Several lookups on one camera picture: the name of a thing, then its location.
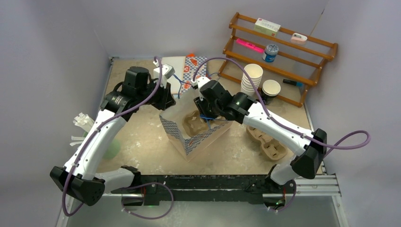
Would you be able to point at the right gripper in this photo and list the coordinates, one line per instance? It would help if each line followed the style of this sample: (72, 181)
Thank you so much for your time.
(201, 106)

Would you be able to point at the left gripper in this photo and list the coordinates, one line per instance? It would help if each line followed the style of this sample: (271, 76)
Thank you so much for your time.
(169, 100)

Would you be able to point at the checkered paper bag blue handles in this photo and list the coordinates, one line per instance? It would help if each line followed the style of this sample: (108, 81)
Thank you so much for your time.
(171, 120)

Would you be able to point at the brown pulp cup carrier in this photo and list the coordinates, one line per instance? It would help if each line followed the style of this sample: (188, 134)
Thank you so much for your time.
(194, 125)

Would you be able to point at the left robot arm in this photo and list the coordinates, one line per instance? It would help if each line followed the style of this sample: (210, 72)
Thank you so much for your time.
(78, 178)

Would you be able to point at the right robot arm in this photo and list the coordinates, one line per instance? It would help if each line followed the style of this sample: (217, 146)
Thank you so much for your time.
(304, 143)

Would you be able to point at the stack of flat paper bags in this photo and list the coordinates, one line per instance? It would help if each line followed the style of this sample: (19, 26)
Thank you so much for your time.
(184, 67)

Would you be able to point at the stack of white paper cups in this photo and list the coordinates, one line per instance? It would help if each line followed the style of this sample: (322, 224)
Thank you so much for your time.
(251, 78)

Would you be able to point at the dark paper cup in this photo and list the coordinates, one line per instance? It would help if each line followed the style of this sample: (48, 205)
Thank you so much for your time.
(269, 90)

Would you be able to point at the stack of pulp carriers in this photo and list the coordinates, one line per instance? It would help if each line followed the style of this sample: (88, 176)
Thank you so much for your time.
(269, 146)

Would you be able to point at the pink highlighter pen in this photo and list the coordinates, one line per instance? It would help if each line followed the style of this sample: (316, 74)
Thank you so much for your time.
(249, 45)

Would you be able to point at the blue white jar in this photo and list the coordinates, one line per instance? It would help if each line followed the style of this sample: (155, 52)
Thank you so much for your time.
(270, 53)

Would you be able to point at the wrapped white straws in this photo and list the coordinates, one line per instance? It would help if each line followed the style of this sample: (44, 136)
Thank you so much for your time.
(85, 122)

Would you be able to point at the wooden shelf rack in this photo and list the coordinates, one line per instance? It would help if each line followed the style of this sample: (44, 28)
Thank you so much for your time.
(301, 63)

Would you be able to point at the black blue marker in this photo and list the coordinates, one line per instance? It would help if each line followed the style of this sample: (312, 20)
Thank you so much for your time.
(292, 82)

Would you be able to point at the white green box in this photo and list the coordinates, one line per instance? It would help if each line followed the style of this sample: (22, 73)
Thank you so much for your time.
(266, 27)

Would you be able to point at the white pink small device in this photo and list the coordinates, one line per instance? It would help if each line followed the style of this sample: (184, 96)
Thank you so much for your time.
(299, 39)

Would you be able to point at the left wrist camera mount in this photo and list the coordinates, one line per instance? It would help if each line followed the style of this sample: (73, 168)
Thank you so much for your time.
(167, 72)

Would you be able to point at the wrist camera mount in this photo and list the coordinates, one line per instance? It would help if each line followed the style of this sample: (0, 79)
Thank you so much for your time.
(167, 72)
(198, 83)

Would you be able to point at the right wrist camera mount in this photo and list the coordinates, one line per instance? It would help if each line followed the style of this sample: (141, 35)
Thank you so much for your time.
(198, 83)

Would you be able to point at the black aluminium base frame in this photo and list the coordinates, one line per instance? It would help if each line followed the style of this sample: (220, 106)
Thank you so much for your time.
(253, 189)

